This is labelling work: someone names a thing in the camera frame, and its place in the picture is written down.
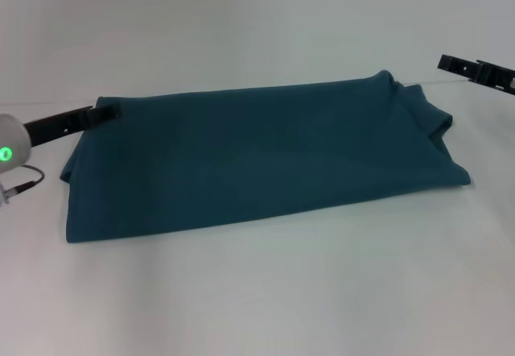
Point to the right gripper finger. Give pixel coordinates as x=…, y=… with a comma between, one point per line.
x=456, y=65

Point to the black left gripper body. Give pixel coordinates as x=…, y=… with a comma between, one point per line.
x=52, y=126

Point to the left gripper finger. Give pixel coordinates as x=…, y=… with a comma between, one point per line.
x=104, y=114

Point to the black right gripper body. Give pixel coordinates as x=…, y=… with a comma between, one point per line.
x=497, y=75

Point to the teal t-shirt with FREE print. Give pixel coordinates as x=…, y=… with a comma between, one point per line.
x=261, y=158

